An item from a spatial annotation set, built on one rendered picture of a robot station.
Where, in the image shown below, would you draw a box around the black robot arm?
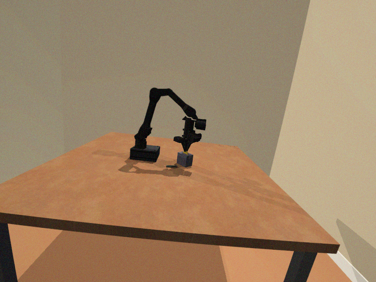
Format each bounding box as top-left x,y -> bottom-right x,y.
134,88 -> 206,149

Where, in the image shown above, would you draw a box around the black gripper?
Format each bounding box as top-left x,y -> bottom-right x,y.
173,128 -> 194,152

